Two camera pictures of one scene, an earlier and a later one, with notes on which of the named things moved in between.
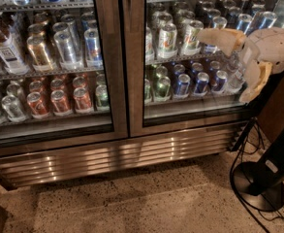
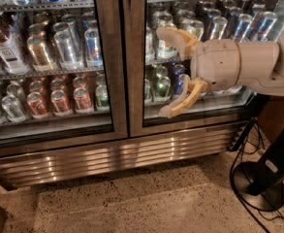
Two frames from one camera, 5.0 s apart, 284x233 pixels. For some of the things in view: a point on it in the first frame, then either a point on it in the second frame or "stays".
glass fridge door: x=55 y=67 stays
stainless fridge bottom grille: x=30 y=169 stays
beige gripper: x=267 y=48 → x=215 y=63
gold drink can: x=38 y=53 stays
